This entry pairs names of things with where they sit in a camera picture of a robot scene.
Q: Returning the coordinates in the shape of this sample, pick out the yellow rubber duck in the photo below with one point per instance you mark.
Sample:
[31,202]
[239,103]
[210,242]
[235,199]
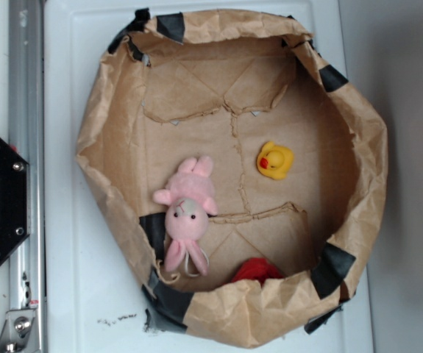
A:
[274,161]

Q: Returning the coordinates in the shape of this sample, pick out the pink plush bunny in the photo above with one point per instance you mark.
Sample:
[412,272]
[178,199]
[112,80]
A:
[190,197]

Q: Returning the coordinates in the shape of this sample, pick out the brown paper bag bin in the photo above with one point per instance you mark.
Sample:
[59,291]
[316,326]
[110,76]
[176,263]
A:
[223,83]

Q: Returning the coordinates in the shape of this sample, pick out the red cloth item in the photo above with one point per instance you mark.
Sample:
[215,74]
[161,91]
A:
[257,269]

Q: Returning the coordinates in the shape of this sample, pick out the white tray board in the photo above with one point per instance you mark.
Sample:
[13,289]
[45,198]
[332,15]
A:
[94,303]

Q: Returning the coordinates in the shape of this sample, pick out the aluminium extrusion rail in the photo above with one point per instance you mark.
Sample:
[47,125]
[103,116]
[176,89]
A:
[26,134]

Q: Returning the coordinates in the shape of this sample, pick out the metal corner bracket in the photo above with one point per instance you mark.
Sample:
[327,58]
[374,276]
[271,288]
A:
[20,332]

